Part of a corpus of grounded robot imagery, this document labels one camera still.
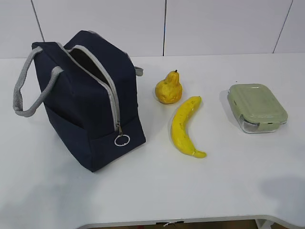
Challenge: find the green lidded glass container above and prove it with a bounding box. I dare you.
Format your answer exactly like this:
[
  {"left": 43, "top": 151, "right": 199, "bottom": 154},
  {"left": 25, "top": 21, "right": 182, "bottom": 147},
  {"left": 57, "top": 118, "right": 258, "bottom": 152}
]
[{"left": 227, "top": 83, "right": 288, "bottom": 134}]

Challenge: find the yellow banana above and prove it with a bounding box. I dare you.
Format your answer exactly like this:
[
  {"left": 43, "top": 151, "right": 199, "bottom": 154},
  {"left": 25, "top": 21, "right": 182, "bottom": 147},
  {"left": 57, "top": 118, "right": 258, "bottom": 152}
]
[{"left": 171, "top": 96, "right": 207, "bottom": 158}]

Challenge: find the navy blue lunch bag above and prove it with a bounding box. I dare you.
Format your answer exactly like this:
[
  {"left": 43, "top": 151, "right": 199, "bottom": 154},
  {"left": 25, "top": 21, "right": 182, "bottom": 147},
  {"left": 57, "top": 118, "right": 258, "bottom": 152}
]
[{"left": 12, "top": 31, "right": 146, "bottom": 172}]

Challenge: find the yellow pear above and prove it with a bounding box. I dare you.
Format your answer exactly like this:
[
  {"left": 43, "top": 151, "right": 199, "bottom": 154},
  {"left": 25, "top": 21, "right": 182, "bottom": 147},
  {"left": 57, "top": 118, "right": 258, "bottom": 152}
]
[{"left": 154, "top": 70, "right": 183, "bottom": 104}]

